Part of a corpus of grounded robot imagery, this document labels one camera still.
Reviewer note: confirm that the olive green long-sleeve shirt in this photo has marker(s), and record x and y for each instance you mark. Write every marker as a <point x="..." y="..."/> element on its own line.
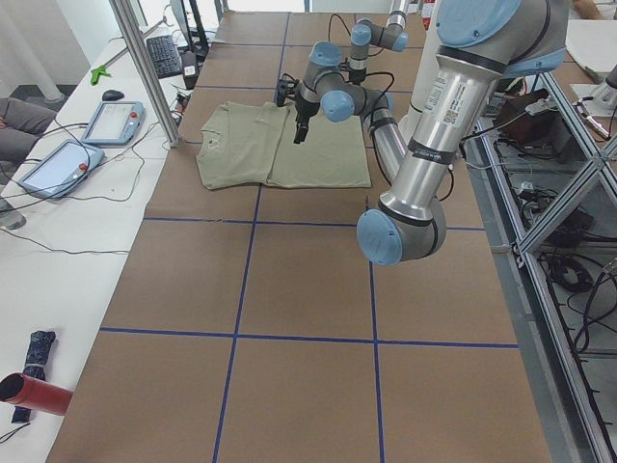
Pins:
<point x="244" y="144"/>

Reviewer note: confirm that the black computer mouse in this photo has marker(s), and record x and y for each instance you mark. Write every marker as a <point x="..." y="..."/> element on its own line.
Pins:
<point x="112" y="95"/>

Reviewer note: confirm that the red cylinder tube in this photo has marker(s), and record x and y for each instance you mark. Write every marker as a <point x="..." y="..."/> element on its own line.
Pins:
<point x="32" y="393"/>

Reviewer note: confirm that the aluminium frame rack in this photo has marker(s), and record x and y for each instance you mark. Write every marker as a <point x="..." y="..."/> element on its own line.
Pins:
<point x="543" y="164"/>

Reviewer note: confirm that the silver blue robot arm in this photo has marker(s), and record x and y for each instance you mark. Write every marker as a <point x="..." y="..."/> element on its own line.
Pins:
<point x="333" y="86"/>
<point x="481" y="42"/>

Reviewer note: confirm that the black computer keyboard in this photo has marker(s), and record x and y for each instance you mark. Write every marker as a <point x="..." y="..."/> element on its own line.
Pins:
<point x="164" y="56"/>

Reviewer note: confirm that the far blue teach pendant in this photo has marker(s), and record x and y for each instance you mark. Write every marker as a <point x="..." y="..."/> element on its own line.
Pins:
<point x="114" y="123"/>

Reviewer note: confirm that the folded dark blue umbrella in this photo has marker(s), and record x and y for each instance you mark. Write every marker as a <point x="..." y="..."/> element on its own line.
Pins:
<point x="36" y="359"/>

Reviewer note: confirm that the blue teach pendant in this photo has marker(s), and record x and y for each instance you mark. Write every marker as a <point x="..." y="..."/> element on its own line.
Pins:
<point x="61" y="170"/>
<point x="114" y="123"/>

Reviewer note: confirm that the near blue teach pendant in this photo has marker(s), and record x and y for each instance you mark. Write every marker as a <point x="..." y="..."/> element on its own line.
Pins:
<point x="61" y="170"/>

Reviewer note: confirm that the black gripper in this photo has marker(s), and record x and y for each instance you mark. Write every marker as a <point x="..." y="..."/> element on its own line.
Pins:
<point x="304" y="111"/>

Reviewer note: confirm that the green plastic tool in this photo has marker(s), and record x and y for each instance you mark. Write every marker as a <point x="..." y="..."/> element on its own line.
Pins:
<point x="98" y="73"/>

